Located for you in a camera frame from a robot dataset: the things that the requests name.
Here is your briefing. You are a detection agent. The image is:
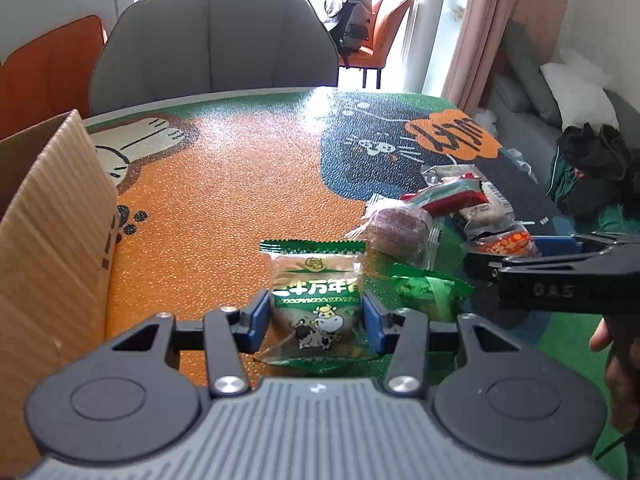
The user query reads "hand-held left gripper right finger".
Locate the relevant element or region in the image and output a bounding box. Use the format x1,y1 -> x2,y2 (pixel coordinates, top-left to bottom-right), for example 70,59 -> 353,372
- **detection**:
363,290 -> 524,397

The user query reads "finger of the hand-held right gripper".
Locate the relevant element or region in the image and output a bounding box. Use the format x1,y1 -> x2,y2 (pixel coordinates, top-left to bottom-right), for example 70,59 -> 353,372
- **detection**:
464,251 -> 601,282
530,232 -> 640,260

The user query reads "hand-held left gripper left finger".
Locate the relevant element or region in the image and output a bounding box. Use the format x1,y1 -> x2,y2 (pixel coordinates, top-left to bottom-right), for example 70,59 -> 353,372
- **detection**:
111,290 -> 271,397

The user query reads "orange dotted snack packet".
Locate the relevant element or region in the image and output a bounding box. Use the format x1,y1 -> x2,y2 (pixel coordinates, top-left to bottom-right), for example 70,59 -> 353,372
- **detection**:
467,226 -> 539,257

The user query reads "white and brown snack packet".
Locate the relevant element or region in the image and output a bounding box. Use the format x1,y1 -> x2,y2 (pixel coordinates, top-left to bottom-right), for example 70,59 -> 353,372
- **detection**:
454,182 -> 516,239

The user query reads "plain green snack packet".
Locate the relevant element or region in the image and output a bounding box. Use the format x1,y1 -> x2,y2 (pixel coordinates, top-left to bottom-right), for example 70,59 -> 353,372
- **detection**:
389,262 -> 474,324

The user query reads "green cow print snack packet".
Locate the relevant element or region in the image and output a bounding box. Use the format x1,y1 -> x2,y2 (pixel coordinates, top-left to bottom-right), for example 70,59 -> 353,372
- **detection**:
254,239 -> 382,377

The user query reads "dark red snack packet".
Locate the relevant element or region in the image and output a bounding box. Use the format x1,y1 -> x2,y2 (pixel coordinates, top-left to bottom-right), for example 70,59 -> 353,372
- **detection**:
404,179 -> 489,217

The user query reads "brown cake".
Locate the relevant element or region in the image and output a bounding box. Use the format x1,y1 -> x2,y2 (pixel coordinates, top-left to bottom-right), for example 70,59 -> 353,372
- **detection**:
348,198 -> 442,272

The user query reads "clear wrapper snack packet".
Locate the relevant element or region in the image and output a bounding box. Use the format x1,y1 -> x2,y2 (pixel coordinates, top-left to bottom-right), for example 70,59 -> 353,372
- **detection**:
419,164 -> 482,187

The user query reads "cardboard box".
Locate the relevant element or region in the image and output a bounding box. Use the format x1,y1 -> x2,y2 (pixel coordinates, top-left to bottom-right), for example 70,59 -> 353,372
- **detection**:
0,109 -> 121,442

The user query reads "person's right hand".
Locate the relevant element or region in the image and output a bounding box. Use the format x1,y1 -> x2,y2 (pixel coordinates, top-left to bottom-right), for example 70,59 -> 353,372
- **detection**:
590,319 -> 640,432

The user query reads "green cloth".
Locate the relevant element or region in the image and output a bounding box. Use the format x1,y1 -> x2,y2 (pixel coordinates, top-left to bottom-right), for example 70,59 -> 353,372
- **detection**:
544,152 -> 640,237

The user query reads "grey sofa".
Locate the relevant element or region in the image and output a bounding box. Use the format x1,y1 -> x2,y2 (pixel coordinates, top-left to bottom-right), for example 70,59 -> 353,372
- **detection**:
486,74 -> 640,201

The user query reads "white pillow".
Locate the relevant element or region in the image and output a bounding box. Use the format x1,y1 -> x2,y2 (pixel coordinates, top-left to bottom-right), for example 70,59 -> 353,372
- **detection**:
539,49 -> 621,134

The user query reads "grey cushion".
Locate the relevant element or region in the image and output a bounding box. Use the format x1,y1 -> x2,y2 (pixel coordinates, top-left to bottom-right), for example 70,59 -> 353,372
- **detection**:
499,19 -> 564,127

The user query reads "pink curtain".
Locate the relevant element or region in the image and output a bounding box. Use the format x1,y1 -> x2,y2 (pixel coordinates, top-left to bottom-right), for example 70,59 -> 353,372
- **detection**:
439,0 -> 577,112

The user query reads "orange chair with black legs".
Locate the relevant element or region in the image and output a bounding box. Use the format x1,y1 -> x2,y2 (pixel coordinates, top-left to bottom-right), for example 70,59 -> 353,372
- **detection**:
339,0 -> 417,89

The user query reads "dark backpack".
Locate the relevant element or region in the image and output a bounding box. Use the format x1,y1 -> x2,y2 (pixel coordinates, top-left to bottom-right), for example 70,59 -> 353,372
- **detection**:
324,0 -> 374,67

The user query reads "grey chair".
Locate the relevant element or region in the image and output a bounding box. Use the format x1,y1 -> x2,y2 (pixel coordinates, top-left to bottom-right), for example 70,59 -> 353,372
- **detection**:
88,0 -> 340,117

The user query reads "thin black cable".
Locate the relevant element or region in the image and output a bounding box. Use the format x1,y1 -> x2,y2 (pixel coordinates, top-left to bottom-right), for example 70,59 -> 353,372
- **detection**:
592,429 -> 632,462

